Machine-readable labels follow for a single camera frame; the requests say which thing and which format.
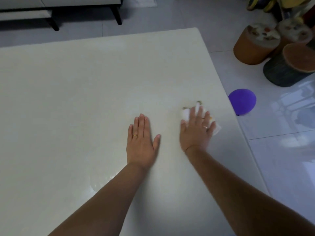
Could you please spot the person's left hand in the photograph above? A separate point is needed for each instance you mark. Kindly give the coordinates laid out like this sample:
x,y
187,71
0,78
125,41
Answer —
x,y
140,149

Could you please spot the person's right hand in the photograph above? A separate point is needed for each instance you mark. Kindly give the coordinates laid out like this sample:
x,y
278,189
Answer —
x,y
195,135

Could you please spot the person's right thumb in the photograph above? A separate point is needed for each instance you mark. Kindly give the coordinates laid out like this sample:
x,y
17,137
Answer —
x,y
182,125

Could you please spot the person's right middle finger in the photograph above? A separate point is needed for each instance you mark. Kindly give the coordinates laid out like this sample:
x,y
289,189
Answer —
x,y
198,115

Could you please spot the person's right little finger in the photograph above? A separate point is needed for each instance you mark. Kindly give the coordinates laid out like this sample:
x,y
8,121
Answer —
x,y
212,127

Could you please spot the person's left little finger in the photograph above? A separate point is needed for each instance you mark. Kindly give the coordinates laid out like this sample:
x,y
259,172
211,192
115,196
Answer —
x,y
130,133

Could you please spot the person's left thumb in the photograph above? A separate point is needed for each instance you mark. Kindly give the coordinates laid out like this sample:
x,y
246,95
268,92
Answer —
x,y
157,143

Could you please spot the person's left middle finger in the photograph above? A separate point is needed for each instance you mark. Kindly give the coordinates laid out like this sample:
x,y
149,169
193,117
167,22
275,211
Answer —
x,y
142,126

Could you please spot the white patterned cleaning cloth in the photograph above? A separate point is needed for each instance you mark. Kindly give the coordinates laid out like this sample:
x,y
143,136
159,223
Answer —
x,y
185,114

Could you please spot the person's right forearm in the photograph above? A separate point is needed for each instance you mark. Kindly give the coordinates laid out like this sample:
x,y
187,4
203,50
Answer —
x,y
241,194

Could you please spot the person's left forearm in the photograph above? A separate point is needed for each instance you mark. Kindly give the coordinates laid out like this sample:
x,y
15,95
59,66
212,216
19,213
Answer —
x,y
103,201

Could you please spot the purple balloon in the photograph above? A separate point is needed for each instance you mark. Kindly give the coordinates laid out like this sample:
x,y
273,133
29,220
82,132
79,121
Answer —
x,y
242,100

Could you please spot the orange stool with patterned top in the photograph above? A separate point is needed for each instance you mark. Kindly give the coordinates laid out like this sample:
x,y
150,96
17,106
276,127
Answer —
x,y
253,46
292,31

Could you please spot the dark grey stool orange top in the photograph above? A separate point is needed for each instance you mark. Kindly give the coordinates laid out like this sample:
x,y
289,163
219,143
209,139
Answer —
x,y
285,68

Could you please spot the yellow and black round toy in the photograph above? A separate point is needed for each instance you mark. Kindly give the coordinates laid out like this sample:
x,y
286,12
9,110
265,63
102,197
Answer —
x,y
259,3

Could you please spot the white sofa with black legs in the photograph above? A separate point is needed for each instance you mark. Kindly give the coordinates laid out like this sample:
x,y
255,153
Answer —
x,y
49,7

